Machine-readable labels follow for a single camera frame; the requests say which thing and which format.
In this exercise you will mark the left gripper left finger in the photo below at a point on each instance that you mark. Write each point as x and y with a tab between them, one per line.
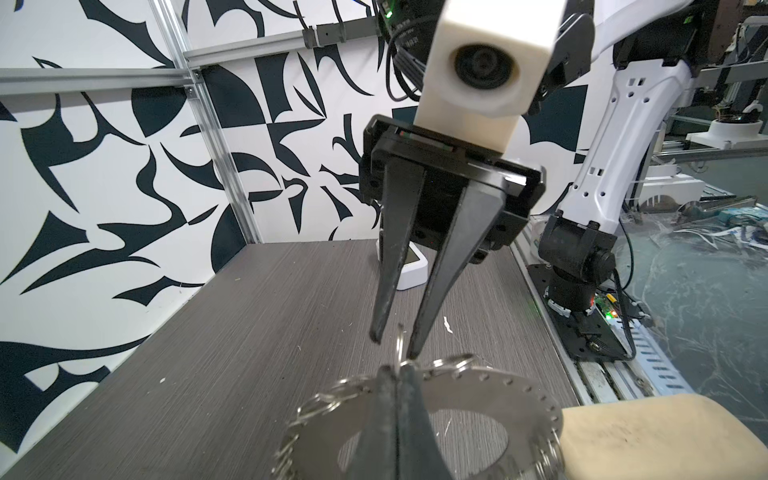
376	454

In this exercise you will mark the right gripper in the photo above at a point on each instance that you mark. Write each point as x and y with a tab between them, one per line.
422	186

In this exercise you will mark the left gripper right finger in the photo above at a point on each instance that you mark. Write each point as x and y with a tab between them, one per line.
418	455

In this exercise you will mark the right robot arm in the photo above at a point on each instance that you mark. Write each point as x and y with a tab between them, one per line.
659	49

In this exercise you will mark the white digital timer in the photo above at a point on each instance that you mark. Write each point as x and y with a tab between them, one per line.
415	270

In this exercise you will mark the beige eyeglass case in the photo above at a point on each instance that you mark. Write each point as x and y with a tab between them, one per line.
683	436

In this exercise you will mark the wall hook rail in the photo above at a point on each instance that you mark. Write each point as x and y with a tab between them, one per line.
342	29

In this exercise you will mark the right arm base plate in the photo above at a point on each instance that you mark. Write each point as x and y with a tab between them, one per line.
588	330

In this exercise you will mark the white cable duct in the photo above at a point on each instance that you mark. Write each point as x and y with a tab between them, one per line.
654	367

